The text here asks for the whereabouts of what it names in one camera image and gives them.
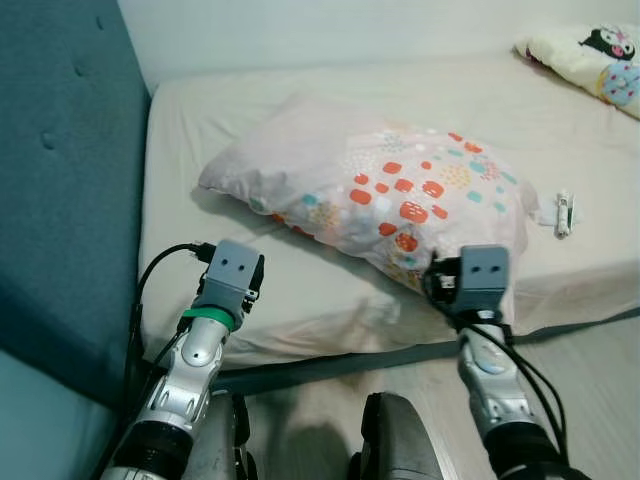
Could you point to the small white packaged tube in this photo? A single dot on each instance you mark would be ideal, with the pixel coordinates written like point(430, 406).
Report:
point(565, 212)

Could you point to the cream cartoon print blanket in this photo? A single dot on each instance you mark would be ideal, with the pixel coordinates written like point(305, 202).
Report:
point(590, 60)

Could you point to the grey left robot leg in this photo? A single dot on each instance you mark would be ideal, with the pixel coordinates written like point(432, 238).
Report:
point(215, 440)

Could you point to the grey robot leg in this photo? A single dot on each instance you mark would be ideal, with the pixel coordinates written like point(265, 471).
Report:
point(400, 440)
point(215, 440)

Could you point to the grey right robot leg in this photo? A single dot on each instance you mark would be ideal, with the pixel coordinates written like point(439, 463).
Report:
point(400, 440)

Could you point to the cream sheeted mattress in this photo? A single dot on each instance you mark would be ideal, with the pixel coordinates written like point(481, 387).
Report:
point(400, 100)

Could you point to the teal padded headboard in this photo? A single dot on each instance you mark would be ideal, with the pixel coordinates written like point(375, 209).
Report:
point(60, 150)

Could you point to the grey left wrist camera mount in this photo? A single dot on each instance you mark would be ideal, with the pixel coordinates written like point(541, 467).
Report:
point(228, 270)

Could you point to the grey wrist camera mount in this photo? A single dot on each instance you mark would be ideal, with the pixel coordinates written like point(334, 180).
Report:
point(485, 275)
point(228, 270)

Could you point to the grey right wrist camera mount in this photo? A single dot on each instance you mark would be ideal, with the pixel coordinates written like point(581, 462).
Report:
point(485, 275)

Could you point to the teal bed frame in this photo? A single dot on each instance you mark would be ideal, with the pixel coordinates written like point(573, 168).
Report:
point(560, 330)

